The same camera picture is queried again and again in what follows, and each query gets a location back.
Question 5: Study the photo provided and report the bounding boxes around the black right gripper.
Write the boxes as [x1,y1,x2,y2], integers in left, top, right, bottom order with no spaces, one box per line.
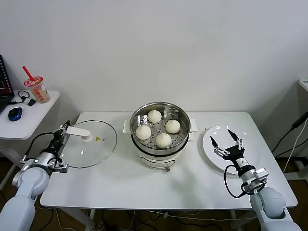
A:
[210,129,253,174]

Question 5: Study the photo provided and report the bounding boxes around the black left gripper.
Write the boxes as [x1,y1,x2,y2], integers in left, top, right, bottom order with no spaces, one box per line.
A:
[47,120,72,157]

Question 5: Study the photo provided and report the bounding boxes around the glass lid white handle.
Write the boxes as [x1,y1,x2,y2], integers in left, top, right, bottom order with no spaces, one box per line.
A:
[63,119,118,168]

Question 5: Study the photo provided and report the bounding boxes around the white steamed baozi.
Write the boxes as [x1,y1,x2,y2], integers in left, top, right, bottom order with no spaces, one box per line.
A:
[155,133,173,148]
[147,109,162,123]
[165,119,181,134]
[136,125,152,140]

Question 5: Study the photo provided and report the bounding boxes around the stainless steel steamer basket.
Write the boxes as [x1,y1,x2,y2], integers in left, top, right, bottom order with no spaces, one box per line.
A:
[130,102,192,154]

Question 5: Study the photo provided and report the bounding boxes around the white round plate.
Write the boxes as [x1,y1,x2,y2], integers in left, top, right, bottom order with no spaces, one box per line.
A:
[202,125,261,175]

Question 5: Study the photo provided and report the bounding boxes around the white side table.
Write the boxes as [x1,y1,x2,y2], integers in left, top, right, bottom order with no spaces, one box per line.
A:
[0,90,61,198]

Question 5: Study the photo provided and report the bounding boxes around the bubble tea plastic cup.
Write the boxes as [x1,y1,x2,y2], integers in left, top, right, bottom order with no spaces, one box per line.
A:
[23,76,51,104]

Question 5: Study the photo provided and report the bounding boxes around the blue black computer mouse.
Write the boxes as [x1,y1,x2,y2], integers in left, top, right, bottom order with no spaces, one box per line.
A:
[8,107,23,121]

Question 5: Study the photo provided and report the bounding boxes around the red drinking straw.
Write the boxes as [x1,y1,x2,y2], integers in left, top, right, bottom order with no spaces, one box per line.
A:
[22,66,35,82]

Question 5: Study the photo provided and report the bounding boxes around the black laptop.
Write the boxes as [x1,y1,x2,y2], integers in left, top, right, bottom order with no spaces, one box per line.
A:
[0,54,15,114]

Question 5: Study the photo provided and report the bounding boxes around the white box appliance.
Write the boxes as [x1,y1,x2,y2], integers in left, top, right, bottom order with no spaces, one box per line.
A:
[297,78,308,92]

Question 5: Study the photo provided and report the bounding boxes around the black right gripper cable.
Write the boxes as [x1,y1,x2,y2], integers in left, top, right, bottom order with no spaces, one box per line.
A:
[224,165,251,199]

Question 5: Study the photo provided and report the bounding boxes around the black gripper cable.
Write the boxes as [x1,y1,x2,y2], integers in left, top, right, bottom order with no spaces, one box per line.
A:
[23,131,56,161]
[224,165,251,199]

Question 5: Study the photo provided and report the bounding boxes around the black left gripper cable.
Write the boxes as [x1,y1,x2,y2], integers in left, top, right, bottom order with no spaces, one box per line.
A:
[23,131,56,161]

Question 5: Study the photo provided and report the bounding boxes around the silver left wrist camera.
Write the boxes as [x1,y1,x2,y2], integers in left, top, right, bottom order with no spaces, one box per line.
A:
[53,160,70,173]

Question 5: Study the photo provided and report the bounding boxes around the black earphones with cable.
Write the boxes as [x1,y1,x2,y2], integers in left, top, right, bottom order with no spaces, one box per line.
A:
[9,90,32,105]

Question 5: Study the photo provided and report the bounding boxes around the white hanging cable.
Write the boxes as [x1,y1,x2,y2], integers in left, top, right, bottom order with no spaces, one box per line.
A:
[283,128,308,173]

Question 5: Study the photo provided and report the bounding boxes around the black power cable with plug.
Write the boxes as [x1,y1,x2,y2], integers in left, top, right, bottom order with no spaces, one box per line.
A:
[272,112,308,158]

